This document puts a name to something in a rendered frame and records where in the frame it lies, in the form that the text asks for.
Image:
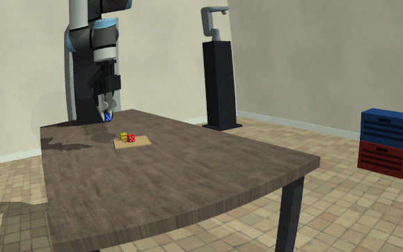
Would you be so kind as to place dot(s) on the tan mat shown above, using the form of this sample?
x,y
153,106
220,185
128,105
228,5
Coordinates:
x,y
139,141

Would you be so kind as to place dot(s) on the yellow die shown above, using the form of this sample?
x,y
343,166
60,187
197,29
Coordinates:
x,y
123,136

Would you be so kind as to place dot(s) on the blue die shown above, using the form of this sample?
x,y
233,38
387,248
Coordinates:
x,y
107,117

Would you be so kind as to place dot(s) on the red die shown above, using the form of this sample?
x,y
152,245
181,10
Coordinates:
x,y
130,138

